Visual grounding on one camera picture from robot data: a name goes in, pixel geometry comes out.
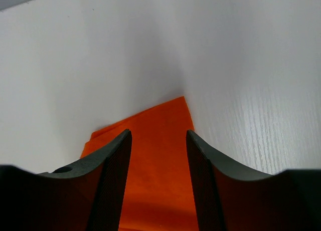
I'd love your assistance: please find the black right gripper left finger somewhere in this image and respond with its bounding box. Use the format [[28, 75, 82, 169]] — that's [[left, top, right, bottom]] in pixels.
[[1, 130, 132, 230]]

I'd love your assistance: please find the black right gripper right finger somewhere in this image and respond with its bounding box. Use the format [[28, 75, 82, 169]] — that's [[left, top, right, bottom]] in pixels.
[[186, 130, 320, 230]]

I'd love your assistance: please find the orange t shirt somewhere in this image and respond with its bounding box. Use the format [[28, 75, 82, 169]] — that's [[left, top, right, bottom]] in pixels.
[[82, 97, 198, 230]]

